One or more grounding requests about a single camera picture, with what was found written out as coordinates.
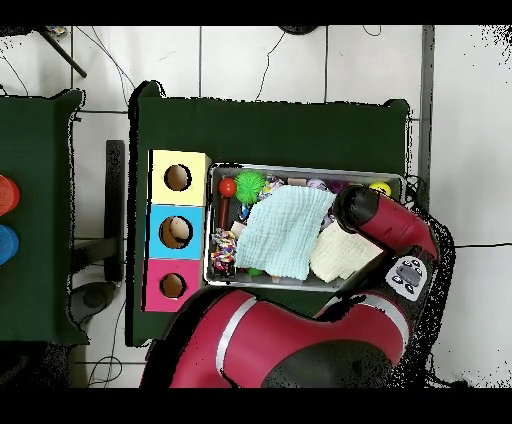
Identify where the clear shallow mesh bin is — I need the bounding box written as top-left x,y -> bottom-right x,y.
203,163 -> 406,294

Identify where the wooden box with three holes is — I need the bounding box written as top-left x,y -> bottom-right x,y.
143,149 -> 212,314

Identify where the green spiky ball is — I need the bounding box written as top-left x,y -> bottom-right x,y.
235,171 -> 267,204

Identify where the mint knitted cloth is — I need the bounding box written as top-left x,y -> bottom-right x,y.
235,185 -> 338,282

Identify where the red maraca rattle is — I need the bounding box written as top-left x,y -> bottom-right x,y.
217,176 -> 239,232

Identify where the dark green tablecloth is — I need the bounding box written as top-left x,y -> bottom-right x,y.
127,79 -> 411,349

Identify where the cream knitted cloth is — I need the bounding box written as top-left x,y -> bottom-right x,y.
310,222 -> 385,283

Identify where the black panel stand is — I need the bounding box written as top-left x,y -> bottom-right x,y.
103,139 -> 128,283

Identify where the grey round stand base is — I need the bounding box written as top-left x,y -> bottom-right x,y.
70,279 -> 118,323

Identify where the dark green side cloth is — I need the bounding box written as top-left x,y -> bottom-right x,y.
0,87 -> 88,347

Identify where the black rod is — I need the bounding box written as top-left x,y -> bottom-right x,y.
35,27 -> 89,80

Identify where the red round disc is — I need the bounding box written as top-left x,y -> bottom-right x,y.
0,175 -> 21,217

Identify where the blue round disc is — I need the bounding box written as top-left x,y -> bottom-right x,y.
0,224 -> 21,266

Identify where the multicoloured rope toy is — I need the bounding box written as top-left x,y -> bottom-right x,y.
209,229 -> 240,278

